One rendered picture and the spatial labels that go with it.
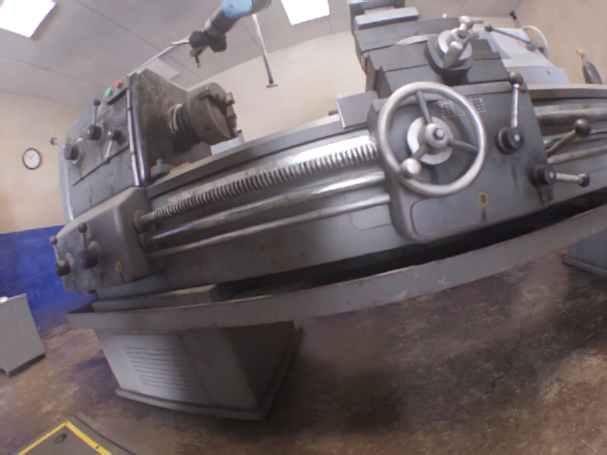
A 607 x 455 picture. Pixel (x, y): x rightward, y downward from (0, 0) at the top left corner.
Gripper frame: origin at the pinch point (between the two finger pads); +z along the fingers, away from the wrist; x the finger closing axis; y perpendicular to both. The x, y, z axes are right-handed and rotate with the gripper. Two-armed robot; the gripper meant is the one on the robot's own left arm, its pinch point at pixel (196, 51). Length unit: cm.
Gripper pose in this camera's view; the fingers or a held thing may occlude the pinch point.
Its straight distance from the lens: 116.2
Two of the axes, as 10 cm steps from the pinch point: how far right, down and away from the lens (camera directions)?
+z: -6.9, -0.3, 7.2
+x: -6.5, 4.7, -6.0
